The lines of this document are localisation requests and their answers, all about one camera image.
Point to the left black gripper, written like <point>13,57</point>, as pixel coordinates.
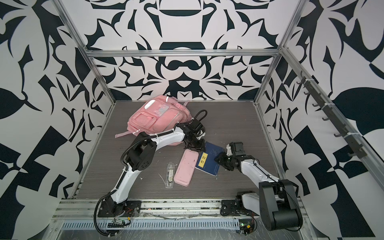
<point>201,148</point>

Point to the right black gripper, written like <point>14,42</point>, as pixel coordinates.
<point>221,159</point>

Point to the blue notebook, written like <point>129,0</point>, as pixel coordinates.
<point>206,161</point>

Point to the pink student backpack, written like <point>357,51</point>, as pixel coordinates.
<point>157,115</point>

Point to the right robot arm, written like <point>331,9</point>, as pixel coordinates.
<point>276,202</point>

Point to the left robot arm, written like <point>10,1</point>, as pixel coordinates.
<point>139,155</point>

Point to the pink pencil case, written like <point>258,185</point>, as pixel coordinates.
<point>186,168</point>

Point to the clear plastic packet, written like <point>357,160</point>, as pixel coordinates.
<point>170,176</point>

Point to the green lit circuit board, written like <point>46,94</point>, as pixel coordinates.
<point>248,228</point>

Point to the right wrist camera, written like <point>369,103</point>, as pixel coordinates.
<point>235,149</point>

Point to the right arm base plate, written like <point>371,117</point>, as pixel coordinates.
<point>234,208</point>

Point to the white cable duct strip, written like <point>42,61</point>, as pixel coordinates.
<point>152,224</point>

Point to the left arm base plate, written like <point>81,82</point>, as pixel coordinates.
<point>109,209</point>

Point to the aluminium cage frame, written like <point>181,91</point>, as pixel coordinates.
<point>372,162</point>

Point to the wall hook rail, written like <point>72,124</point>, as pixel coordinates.
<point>329,126</point>

